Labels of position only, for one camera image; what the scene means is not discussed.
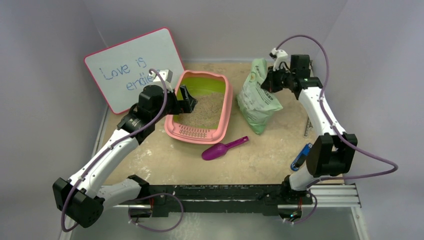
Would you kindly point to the purple plastic scoop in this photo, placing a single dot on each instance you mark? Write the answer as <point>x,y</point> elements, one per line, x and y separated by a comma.
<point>220,149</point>

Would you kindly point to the pink green litter box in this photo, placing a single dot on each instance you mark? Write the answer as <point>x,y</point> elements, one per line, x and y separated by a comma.
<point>202,83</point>

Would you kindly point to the whiteboard with pink frame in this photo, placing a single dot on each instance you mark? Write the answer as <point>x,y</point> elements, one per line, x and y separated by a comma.
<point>122,70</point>

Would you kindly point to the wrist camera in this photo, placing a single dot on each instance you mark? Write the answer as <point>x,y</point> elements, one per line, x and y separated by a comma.
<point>165,75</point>
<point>279,56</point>

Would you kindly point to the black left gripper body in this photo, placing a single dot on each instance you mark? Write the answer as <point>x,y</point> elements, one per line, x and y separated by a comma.
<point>173,106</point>

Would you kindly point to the green litter bag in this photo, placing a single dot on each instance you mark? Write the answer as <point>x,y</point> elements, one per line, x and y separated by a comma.
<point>257,105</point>

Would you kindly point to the aluminium frame rails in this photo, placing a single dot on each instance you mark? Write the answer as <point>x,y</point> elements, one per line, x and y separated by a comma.
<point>336,196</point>

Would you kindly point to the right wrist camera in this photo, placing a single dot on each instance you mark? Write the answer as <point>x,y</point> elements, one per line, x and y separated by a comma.
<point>279,56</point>

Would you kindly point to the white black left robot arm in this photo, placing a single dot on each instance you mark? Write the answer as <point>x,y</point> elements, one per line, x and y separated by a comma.
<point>83,197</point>

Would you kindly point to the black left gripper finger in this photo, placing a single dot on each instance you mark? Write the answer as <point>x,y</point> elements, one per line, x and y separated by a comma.
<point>187,106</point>
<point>186,96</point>

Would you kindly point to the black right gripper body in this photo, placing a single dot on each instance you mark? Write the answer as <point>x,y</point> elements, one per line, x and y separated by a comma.
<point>267,82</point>

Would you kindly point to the blue black stapler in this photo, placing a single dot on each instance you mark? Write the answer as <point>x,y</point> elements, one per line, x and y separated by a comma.
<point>301,157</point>

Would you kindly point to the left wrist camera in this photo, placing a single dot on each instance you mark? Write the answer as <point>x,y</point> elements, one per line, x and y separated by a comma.
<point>165,75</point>

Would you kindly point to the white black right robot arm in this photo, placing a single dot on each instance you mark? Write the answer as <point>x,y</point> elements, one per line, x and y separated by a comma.
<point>332,152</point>

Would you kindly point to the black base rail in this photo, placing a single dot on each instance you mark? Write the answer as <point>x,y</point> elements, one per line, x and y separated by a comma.
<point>266,199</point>

